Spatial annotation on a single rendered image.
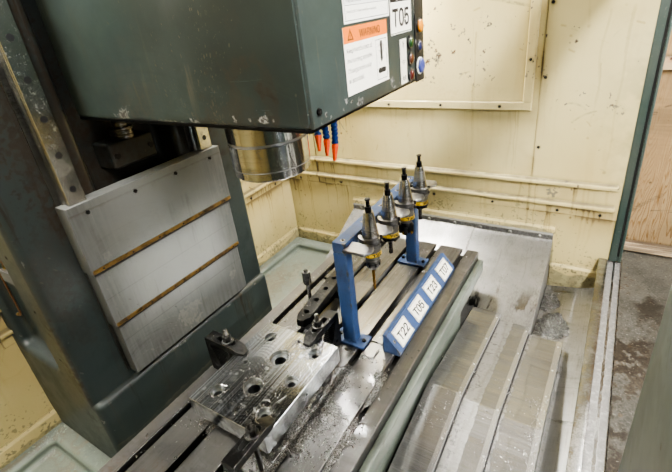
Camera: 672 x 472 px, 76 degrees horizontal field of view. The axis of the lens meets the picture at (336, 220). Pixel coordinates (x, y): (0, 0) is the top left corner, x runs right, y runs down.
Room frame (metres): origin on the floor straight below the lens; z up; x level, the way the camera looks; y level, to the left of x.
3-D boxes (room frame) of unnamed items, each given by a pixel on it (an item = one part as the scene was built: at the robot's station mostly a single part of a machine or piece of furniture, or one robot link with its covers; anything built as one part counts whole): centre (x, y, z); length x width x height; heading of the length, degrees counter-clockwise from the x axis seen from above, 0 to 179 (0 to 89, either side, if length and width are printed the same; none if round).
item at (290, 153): (0.86, 0.12, 1.53); 0.16 x 0.16 x 0.12
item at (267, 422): (0.59, 0.22, 0.97); 0.13 x 0.03 x 0.15; 145
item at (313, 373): (0.78, 0.21, 0.96); 0.29 x 0.23 x 0.05; 145
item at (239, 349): (0.89, 0.32, 0.97); 0.13 x 0.03 x 0.15; 55
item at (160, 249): (1.12, 0.48, 1.16); 0.48 x 0.05 x 0.51; 145
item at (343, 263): (0.95, -0.01, 1.05); 0.10 x 0.05 x 0.30; 55
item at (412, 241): (1.31, -0.26, 1.05); 0.10 x 0.05 x 0.30; 55
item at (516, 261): (1.39, -0.26, 0.75); 0.89 x 0.70 x 0.26; 55
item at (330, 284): (1.10, 0.07, 0.93); 0.26 x 0.05 x 0.06; 150
